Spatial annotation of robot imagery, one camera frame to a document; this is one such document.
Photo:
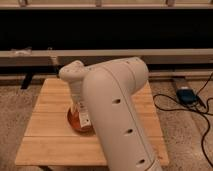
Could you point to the blue power adapter box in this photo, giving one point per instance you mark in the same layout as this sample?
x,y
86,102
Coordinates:
x,y
186,96

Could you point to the orange bowl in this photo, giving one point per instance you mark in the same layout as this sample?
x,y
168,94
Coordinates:
x,y
79,121

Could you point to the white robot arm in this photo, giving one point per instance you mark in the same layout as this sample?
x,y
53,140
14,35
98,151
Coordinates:
x,y
106,91

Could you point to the wooden table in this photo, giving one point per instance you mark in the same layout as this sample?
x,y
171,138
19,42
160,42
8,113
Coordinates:
x,y
50,140

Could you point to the grey horizontal rail beam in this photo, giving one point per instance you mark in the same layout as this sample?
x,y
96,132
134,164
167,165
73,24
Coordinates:
x,y
150,56

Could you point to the white gripper with label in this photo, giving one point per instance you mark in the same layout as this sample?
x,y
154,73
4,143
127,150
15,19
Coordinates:
x,y
80,105

